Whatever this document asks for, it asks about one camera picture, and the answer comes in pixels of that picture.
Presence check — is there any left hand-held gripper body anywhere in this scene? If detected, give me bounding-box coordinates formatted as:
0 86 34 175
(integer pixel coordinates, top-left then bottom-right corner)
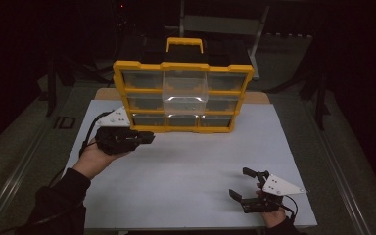
94 106 142 157

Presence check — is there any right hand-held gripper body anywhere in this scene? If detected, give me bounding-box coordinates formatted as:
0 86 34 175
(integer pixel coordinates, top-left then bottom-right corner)
240 169 306 214

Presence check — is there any clear plastic drawer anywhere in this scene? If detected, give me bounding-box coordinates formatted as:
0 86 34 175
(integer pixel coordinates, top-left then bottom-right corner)
162 69 210 116

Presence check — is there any person's left hand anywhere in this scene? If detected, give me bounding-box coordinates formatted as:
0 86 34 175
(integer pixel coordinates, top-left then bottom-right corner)
71 136 135 181

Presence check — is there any person's right hand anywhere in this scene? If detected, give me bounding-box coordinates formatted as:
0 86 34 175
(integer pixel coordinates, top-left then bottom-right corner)
260 208 290 229

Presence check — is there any wooden board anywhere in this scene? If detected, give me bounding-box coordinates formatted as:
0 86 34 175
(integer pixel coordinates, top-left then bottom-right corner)
94 87 271 105

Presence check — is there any set of closed clear drawers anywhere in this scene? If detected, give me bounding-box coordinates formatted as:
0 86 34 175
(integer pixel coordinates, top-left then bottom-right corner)
120 70 248 128

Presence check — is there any yellow plastic organizer cabinet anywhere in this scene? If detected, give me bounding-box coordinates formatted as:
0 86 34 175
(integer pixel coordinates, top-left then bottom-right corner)
112 36 256 134

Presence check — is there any black metal stand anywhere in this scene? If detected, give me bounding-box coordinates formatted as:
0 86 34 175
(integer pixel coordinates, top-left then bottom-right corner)
313 63 331 132

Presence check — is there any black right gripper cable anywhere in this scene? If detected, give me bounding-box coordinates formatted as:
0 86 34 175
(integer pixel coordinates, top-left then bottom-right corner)
273 195 299 225

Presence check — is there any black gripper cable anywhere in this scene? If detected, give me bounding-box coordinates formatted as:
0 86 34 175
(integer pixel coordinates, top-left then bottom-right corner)
273 195 299 225
47 111 114 189

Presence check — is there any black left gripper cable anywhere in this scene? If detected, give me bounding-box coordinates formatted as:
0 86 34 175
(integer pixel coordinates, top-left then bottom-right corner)
47 111 114 189

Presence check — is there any metal floor rail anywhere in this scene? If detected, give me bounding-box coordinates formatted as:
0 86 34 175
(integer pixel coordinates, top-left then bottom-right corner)
0 97 67 235
302 99 370 235

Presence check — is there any grey metal frame stand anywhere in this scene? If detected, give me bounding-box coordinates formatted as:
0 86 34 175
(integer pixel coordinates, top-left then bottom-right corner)
178 0 271 81

